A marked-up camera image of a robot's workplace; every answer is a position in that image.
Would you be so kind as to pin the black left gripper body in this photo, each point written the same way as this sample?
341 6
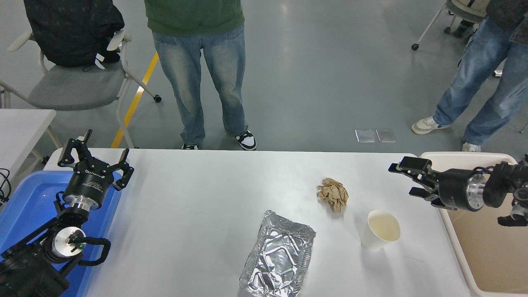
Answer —
88 183

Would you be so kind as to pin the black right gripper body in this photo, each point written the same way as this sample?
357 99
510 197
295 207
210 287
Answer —
453 189

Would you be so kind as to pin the white paper cup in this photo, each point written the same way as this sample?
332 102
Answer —
381 231

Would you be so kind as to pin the silver foil tray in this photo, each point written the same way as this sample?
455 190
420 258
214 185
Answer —
278 255

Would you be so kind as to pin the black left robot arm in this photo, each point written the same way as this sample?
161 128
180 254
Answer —
24 272

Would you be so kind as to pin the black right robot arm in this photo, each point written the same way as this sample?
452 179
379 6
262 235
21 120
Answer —
499 185

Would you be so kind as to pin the silver floor plate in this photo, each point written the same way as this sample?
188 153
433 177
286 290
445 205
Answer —
385 135
365 135

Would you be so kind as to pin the blue plastic tray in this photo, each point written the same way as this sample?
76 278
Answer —
29 198

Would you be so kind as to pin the white side table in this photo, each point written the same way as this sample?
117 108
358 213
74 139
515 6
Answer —
20 128

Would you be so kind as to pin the grey seat white chair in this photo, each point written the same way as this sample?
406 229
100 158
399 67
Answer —
74 86

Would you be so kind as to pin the large pale plastic bin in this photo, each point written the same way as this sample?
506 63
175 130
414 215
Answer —
486 247

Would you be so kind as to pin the yellow floor tape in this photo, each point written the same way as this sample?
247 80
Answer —
136 101

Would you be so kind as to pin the crumpled tan paper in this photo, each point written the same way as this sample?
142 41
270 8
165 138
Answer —
333 194

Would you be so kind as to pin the person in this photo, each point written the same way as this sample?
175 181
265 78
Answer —
474 74
461 29
194 62

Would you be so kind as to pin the black jacket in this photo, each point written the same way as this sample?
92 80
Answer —
70 29

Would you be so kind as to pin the wheeled office chair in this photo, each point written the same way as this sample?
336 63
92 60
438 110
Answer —
457 7

